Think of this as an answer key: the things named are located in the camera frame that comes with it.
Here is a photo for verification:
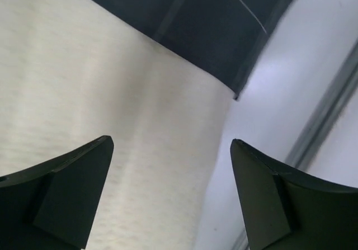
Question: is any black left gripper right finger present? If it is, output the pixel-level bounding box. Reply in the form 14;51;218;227
230;139;357;250

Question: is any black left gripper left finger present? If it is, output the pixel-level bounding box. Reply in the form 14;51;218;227
1;135;114;249

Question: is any cream memory foam pillow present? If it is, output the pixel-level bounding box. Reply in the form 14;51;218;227
1;0;232;249

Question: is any dark grey checked pillowcase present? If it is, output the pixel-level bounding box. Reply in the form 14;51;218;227
92;0;293;97

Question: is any aluminium front rail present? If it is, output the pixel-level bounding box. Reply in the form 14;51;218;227
239;47;357;249

